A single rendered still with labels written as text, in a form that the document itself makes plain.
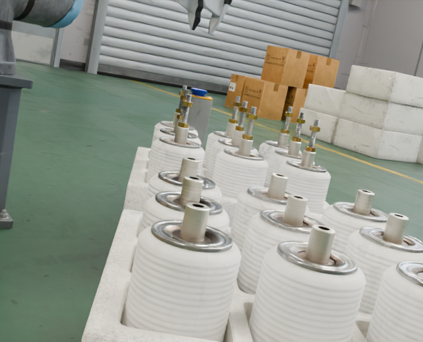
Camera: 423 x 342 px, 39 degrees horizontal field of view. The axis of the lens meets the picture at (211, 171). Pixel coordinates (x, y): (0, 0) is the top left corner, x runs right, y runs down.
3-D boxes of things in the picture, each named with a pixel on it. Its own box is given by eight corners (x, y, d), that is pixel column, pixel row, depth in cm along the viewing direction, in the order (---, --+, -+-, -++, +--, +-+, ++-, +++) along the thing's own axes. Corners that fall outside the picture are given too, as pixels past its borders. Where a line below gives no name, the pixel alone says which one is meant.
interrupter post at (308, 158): (297, 165, 112) (301, 148, 111) (310, 168, 112) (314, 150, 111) (300, 168, 109) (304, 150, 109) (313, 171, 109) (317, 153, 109)
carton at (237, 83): (251, 110, 563) (257, 78, 557) (265, 115, 542) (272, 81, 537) (224, 106, 547) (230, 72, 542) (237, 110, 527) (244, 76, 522)
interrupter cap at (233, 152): (249, 163, 104) (250, 159, 104) (214, 152, 108) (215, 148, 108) (271, 161, 110) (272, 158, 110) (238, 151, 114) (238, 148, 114)
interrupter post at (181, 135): (188, 147, 107) (191, 129, 107) (176, 146, 106) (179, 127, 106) (182, 144, 110) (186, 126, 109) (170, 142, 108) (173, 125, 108)
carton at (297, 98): (310, 125, 527) (318, 91, 521) (289, 122, 514) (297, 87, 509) (289, 119, 552) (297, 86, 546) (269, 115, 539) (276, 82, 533)
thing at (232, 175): (230, 262, 106) (251, 163, 103) (188, 243, 111) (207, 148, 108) (258, 254, 114) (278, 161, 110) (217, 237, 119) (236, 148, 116)
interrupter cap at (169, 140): (207, 152, 107) (208, 148, 106) (169, 147, 103) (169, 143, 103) (188, 142, 113) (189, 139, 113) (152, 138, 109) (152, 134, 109)
